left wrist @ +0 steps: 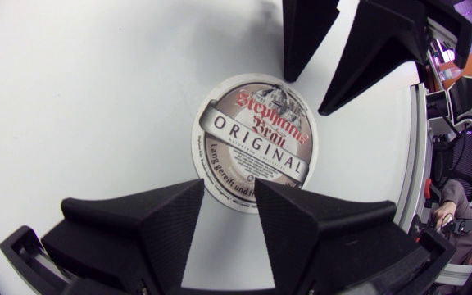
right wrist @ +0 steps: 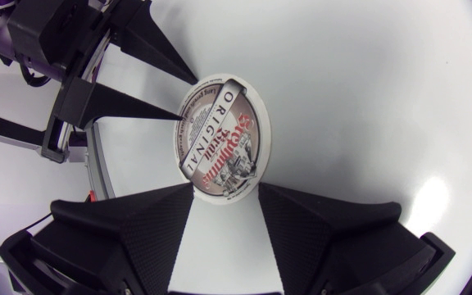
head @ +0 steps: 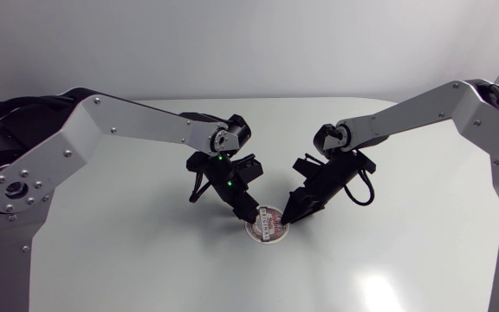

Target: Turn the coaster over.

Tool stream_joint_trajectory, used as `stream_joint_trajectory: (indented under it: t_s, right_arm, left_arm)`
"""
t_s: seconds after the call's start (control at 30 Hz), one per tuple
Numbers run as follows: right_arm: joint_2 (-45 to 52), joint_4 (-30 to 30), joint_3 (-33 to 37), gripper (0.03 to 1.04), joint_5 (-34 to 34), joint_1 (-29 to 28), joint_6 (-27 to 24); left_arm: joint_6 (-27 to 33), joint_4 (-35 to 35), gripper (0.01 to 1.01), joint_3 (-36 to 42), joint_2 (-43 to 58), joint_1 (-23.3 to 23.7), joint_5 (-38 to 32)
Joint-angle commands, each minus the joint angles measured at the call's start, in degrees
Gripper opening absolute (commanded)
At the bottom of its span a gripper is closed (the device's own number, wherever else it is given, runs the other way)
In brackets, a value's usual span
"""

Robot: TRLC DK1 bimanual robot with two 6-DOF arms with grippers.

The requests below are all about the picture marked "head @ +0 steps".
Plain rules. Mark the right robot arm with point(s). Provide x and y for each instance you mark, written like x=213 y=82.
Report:
x=410 y=115

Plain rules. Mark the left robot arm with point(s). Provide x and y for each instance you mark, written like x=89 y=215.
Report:
x=128 y=121

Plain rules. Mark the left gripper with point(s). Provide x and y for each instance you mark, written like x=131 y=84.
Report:
x=223 y=175

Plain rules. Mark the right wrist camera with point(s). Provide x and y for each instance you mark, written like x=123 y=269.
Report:
x=306 y=167

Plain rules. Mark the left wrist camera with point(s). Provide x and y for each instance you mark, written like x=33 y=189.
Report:
x=249 y=168

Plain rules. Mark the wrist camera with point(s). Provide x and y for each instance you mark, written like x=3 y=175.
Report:
x=306 y=167
x=249 y=168

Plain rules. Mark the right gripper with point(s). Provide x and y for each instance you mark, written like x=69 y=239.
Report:
x=336 y=175

